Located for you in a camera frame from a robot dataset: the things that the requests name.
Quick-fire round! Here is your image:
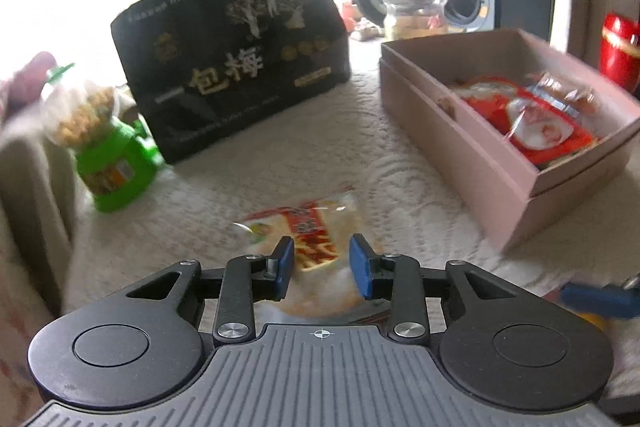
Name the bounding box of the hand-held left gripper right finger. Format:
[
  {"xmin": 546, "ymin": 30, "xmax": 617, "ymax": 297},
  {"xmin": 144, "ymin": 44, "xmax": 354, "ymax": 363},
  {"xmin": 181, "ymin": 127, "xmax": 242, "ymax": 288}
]
[{"xmin": 348, "ymin": 233, "xmax": 516, "ymax": 344}]

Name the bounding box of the clear packet with brown snack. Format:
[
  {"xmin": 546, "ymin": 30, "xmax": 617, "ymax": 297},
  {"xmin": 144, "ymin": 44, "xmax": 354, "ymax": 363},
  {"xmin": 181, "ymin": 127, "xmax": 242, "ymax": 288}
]
[{"xmin": 525, "ymin": 72, "xmax": 601, "ymax": 115}]

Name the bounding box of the pink cardboard box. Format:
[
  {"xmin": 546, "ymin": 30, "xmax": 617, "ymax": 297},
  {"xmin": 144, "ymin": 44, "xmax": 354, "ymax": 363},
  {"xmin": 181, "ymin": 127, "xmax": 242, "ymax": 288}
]
[{"xmin": 378, "ymin": 28, "xmax": 640, "ymax": 254}]

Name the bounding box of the red canister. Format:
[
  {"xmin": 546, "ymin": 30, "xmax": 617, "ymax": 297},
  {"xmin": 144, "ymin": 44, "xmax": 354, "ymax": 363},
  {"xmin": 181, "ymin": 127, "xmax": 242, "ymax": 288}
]
[{"xmin": 600, "ymin": 13, "xmax": 640, "ymax": 90}]

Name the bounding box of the white textured tablecloth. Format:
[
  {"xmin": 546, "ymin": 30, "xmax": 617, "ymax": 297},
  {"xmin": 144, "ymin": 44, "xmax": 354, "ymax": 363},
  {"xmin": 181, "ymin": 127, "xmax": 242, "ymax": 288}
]
[{"xmin": 62, "ymin": 37, "xmax": 640, "ymax": 400}]

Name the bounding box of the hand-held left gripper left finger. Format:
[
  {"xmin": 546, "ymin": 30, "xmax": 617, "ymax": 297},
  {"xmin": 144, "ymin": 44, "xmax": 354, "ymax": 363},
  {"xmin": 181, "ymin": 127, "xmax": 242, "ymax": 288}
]
[{"xmin": 126, "ymin": 236, "xmax": 296, "ymax": 344}]

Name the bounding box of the white and red snack packet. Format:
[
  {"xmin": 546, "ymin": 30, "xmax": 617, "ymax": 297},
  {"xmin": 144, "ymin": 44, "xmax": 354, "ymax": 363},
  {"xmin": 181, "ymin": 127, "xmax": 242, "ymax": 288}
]
[{"xmin": 231, "ymin": 189, "xmax": 391, "ymax": 323}]

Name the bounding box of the green snack dispenser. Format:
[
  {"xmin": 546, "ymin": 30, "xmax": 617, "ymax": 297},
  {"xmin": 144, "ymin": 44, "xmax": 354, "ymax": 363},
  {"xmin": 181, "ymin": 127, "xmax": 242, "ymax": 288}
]
[{"xmin": 40, "ymin": 63, "xmax": 166, "ymax": 214}]

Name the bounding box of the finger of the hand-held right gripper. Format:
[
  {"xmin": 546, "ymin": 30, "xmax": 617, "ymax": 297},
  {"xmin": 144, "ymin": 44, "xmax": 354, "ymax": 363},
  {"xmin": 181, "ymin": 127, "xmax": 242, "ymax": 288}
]
[{"xmin": 560, "ymin": 273, "xmax": 640, "ymax": 321}]

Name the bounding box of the black bag with gold print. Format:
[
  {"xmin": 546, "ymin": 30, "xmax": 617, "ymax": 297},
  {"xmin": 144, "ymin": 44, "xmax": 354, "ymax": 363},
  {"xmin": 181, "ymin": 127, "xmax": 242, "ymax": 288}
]
[{"xmin": 111, "ymin": 0, "xmax": 352, "ymax": 165}]

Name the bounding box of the beige sofa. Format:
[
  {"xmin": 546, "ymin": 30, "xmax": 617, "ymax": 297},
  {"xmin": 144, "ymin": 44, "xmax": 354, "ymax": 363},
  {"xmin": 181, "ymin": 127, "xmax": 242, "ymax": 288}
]
[{"xmin": 0, "ymin": 117, "xmax": 81, "ymax": 313}]

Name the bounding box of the pink printed blanket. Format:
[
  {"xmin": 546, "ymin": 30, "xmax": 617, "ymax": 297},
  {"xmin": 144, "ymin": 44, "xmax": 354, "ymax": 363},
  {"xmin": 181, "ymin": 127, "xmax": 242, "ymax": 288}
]
[{"xmin": 0, "ymin": 297, "xmax": 66, "ymax": 413}]

